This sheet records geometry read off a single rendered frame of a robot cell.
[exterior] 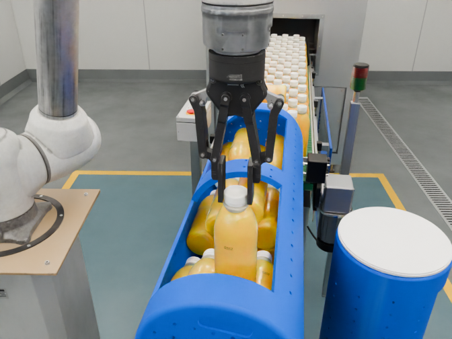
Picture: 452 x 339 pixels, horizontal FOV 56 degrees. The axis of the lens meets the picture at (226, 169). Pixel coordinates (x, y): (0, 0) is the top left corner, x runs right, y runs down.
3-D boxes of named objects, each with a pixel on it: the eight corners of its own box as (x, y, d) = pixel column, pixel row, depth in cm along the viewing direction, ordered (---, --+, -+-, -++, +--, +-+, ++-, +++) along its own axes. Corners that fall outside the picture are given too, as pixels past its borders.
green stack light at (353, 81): (350, 90, 172) (352, 78, 169) (348, 85, 177) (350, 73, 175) (366, 91, 171) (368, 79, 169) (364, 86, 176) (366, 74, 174)
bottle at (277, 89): (285, 103, 174) (236, 101, 177) (286, 85, 173) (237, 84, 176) (285, 103, 167) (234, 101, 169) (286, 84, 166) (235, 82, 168)
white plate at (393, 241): (387, 288, 93) (386, 292, 93) (479, 256, 102) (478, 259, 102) (317, 218, 115) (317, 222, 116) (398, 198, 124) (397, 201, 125)
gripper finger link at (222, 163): (222, 164, 63) (217, 163, 63) (222, 203, 66) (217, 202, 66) (225, 155, 65) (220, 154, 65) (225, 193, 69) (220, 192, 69)
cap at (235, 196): (229, 192, 69) (228, 182, 69) (251, 196, 68) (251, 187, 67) (220, 204, 66) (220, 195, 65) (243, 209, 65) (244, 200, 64)
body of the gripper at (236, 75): (199, 54, 53) (202, 122, 57) (267, 56, 52) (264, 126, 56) (210, 40, 59) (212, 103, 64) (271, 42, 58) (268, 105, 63)
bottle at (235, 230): (223, 274, 81) (222, 183, 71) (260, 284, 79) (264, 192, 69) (208, 302, 75) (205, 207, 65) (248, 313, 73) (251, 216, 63)
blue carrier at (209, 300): (128, 396, 77) (136, 284, 63) (214, 168, 153) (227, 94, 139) (281, 434, 76) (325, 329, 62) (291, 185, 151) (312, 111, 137)
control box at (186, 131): (177, 140, 167) (175, 116, 162) (188, 121, 185) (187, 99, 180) (202, 142, 166) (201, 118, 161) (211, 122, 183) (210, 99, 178)
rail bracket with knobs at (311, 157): (300, 185, 157) (303, 160, 152) (300, 175, 163) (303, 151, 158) (327, 187, 156) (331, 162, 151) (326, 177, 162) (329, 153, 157)
